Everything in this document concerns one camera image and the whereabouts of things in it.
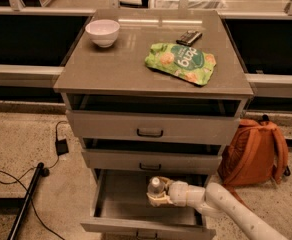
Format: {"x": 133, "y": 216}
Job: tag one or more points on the grey drawer cabinet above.
{"x": 121, "y": 69}

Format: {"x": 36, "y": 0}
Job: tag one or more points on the small black device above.
{"x": 189, "y": 38}

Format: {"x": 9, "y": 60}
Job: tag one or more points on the clear plastic water bottle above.
{"x": 151, "y": 187}

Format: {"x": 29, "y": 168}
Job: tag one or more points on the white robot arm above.
{"x": 211, "y": 200}

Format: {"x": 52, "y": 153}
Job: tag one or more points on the grey middle drawer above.
{"x": 162, "y": 157}

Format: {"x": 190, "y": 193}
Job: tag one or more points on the orange backpack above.
{"x": 258, "y": 152}

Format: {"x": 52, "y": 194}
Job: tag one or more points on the grey drawer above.
{"x": 186, "y": 120}
{"x": 162, "y": 157}
{"x": 121, "y": 207}

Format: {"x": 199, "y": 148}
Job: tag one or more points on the black power adapter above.
{"x": 61, "y": 147}

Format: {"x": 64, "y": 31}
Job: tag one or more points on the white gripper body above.
{"x": 178, "y": 193}

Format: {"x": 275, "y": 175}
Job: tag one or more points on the black pole on floor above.
{"x": 26, "y": 200}

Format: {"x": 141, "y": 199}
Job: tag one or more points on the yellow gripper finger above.
{"x": 162, "y": 184}
{"x": 158, "y": 200}

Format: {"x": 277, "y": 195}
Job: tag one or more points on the white ceramic bowl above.
{"x": 103, "y": 32}

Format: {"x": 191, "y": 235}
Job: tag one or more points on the green snack bag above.
{"x": 186, "y": 63}

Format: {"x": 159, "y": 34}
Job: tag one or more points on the grey top drawer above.
{"x": 186, "y": 120}

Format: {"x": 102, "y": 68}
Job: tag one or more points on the grey bottom drawer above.
{"x": 121, "y": 207}

